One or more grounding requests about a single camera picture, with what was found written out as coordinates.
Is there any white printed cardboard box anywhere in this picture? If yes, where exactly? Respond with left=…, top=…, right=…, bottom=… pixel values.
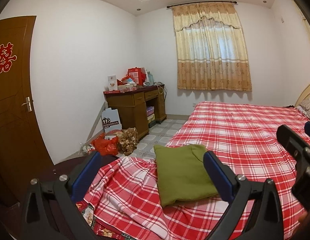
left=101, top=107, right=123, bottom=134

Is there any red plastic bag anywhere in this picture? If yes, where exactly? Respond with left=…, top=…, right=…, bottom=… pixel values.
left=91, top=134, right=119, bottom=156

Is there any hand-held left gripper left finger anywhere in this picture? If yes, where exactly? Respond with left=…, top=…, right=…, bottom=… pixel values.
left=20, top=151, right=103, bottom=240

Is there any green striped sweater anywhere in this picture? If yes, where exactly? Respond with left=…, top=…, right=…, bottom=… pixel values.
left=154, top=144, right=220, bottom=208

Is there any brown patterned bag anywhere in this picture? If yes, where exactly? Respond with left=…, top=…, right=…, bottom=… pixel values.
left=117, top=127, right=139, bottom=155

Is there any cream bed headboard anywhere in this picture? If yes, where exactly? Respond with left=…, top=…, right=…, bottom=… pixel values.
left=295, top=81, right=310, bottom=108

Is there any red printed quilt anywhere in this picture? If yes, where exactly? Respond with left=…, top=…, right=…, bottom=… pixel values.
left=76, top=200, right=135, bottom=240

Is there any red door decoration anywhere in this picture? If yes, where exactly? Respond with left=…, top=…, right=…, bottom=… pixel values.
left=0, top=42, right=17, bottom=75

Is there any red gift box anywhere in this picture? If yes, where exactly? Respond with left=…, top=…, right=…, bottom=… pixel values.
left=127, top=67, right=147, bottom=85

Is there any grey patterned pillow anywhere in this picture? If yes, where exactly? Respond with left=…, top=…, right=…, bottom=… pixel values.
left=298, top=97, right=310, bottom=121

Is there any brown wooden desk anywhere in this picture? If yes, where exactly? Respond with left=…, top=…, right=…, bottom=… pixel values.
left=103, top=84, right=168, bottom=140

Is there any black curtain rod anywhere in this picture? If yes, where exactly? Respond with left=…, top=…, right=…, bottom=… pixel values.
left=167, top=1, right=238, bottom=9

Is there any flat red white box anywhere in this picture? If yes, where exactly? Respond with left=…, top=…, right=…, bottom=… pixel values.
left=117, top=84, right=138, bottom=92

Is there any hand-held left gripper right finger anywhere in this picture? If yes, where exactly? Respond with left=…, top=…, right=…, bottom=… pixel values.
left=203, top=151, right=286, bottom=240

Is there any bed with red plaid sheet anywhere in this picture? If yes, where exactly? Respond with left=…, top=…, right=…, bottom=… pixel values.
left=84, top=101, right=310, bottom=240

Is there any grey metal rod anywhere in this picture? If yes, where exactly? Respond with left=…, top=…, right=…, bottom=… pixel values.
left=86, top=101, right=107, bottom=142

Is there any beige patterned window curtain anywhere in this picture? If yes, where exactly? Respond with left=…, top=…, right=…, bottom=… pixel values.
left=172, top=2, right=252, bottom=92

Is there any brown wooden door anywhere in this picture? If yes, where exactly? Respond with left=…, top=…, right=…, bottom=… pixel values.
left=0, top=16, right=54, bottom=205

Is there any silver door handle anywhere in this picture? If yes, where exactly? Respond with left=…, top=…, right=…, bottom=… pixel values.
left=21, top=97, right=34, bottom=112

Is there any small white box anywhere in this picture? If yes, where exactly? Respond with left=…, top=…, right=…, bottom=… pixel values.
left=107, top=74, right=118, bottom=91

